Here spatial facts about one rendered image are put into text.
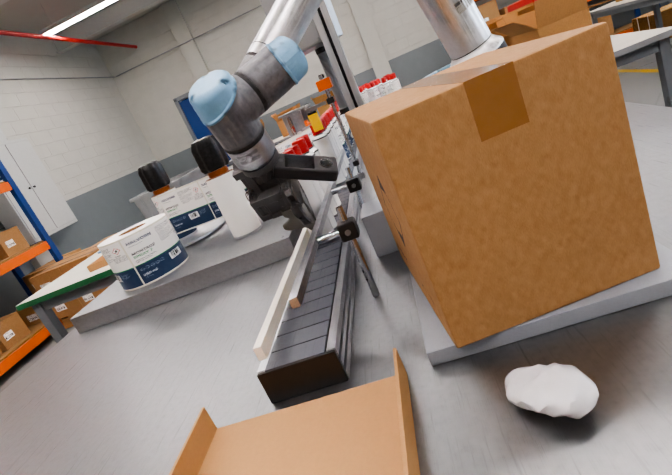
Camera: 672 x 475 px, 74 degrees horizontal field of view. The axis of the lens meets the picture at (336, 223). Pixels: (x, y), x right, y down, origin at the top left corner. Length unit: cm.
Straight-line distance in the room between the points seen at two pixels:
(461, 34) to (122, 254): 99
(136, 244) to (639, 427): 115
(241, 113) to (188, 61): 864
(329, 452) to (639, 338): 33
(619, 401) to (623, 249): 17
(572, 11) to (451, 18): 183
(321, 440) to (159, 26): 935
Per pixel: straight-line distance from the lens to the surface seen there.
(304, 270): 60
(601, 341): 54
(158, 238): 132
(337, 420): 54
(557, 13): 269
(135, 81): 990
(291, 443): 55
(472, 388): 51
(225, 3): 925
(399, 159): 44
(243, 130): 71
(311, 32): 134
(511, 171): 48
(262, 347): 58
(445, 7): 93
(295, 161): 79
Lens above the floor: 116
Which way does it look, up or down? 16 degrees down
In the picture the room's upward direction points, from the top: 24 degrees counter-clockwise
